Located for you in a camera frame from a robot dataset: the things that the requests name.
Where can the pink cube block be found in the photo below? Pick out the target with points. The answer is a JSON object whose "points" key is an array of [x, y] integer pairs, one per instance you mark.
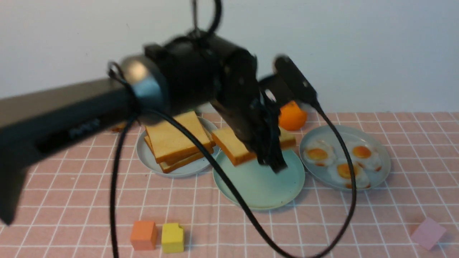
{"points": [[428, 233]]}

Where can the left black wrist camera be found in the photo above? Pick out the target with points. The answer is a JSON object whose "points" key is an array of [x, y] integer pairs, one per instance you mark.
{"points": [[287, 84]]}

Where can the teal centre plate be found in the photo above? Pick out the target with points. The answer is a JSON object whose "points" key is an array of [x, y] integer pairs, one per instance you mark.
{"points": [[260, 187]]}

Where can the orange fruit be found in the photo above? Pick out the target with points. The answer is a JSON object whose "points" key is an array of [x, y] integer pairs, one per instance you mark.
{"points": [[292, 117]]}

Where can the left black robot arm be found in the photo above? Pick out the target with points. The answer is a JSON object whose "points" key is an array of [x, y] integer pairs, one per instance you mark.
{"points": [[38, 125]]}

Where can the grey-blue bread plate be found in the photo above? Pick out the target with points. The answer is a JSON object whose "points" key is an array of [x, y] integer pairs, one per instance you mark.
{"points": [[193, 168]]}

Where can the orange cube block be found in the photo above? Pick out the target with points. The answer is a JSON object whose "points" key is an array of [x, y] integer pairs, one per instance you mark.
{"points": [[143, 235]]}

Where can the fried egg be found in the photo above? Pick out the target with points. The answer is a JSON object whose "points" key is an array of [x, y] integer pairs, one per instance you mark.
{"points": [[365, 155], [341, 175], [319, 153]]}

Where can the grey-blue egg plate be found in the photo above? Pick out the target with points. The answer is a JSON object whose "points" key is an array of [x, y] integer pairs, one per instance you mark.
{"points": [[349, 135]]}

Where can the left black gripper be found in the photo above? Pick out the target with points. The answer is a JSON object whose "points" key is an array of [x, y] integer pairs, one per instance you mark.
{"points": [[214, 70]]}

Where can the yellow notched block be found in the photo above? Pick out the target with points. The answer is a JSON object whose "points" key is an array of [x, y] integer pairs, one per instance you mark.
{"points": [[173, 238]]}

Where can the red yellow pomegranate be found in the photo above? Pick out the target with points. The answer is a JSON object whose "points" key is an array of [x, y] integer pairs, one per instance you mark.
{"points": [[118, 128]]}

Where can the pink checked tablecloth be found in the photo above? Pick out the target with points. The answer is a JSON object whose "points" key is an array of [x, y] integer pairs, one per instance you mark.
{"points": [[64, 208]]}

